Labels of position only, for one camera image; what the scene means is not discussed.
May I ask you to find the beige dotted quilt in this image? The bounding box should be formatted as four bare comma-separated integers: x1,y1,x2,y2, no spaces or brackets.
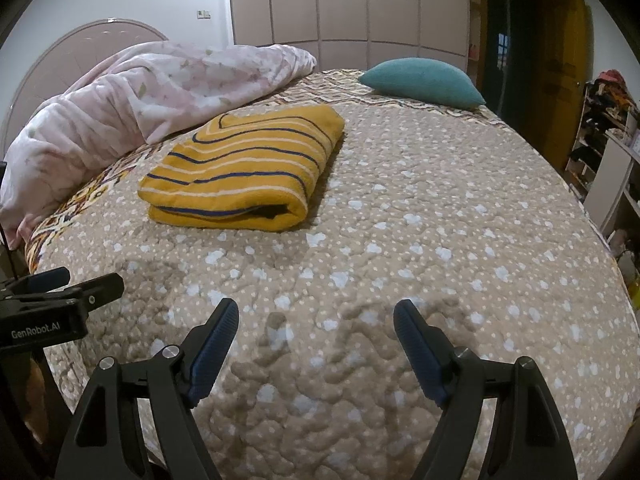
37,100,640,480

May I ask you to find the pile of clothes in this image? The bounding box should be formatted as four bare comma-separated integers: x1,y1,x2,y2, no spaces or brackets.
585,70,638,126

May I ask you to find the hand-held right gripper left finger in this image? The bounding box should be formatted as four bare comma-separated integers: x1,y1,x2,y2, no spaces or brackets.
54,298,240,480

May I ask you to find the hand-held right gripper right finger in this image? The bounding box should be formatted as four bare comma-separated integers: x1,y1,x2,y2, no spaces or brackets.
393,299,578,480

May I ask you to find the yellow striped sweater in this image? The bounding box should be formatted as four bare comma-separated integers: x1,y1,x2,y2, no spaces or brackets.
138,105,347,233

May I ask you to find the beige wardrobe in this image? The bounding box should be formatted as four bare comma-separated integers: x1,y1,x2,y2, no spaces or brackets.
228,0,471,71

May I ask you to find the pink padded headboard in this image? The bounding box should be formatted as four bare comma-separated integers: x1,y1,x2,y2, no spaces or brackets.
0,19,168,131

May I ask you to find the white shelf unit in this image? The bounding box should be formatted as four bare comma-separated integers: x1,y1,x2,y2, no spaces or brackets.
565,70,640,241

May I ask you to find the geometric patterned bedsheet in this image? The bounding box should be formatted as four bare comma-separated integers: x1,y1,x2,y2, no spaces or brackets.
25,69,501,271

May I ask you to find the teal pillow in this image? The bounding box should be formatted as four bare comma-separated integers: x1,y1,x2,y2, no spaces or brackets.
358,58,487,109

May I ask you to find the pink floral duvet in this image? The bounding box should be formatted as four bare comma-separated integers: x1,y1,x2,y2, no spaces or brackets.
0,41,318,250

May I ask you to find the wooden door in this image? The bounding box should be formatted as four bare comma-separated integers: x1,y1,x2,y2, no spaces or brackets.
540,0,593,126

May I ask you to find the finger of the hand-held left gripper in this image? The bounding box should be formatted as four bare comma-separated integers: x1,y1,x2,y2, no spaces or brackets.
0,267,71,295
0,273,126,313

